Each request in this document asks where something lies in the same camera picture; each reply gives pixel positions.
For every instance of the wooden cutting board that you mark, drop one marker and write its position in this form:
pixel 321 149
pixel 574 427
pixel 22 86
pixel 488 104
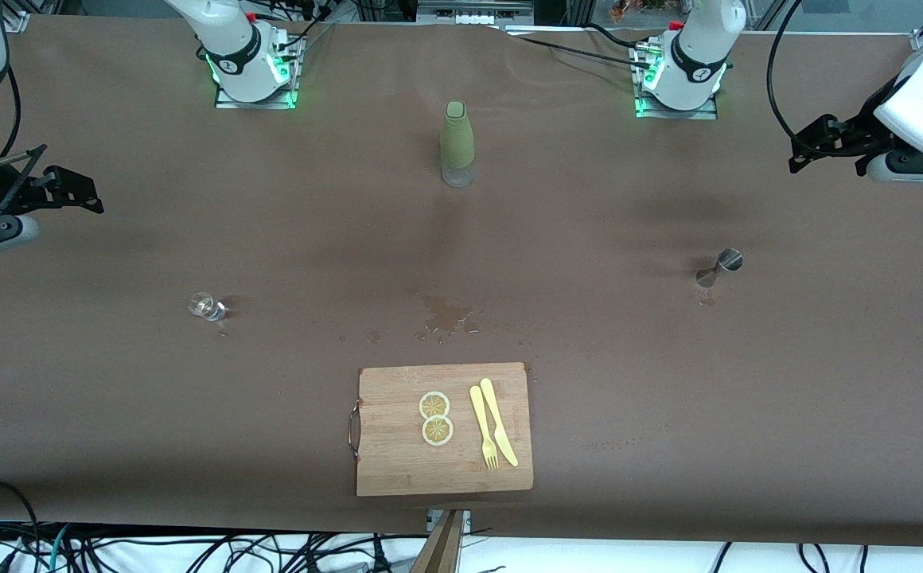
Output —
pixel 398 461

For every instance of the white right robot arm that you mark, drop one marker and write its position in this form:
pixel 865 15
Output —
pixel 231 48

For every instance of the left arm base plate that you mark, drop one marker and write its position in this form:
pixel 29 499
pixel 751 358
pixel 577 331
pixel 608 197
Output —
pixel 676 114

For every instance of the brown table cover sheet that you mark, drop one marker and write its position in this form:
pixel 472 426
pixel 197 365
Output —
pixel 668 398

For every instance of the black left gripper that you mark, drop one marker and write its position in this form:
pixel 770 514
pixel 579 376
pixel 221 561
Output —
pixel 862 130

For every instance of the small clear glass cup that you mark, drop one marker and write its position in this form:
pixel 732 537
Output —
pixel 208 308

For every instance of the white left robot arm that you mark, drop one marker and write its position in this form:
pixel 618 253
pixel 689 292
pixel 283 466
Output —
pixel 692 64

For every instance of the small metal bracket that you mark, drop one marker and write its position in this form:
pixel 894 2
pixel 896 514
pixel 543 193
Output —
pixel 465 519

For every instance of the green sleeved clear bottle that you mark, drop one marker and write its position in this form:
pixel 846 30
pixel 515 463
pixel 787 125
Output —
pixel 457 135

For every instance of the lemon slice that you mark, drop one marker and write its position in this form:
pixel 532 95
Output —
pixel 434 405
pixel 438 431

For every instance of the yellow plastic knife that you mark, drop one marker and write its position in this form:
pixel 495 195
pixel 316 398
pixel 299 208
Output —
pixel 497 422

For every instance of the spilled liquid puddle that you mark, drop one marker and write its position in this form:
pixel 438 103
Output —
pixel 449 317

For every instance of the steel double jigger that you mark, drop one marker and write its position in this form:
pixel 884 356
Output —
pixel 728 260

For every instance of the brown wooden beam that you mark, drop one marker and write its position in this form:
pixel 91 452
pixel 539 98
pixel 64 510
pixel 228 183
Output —
pixel 442 553

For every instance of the yellow plastic fork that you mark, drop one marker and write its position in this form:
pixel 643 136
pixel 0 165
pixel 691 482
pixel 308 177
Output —
pixel 480 418

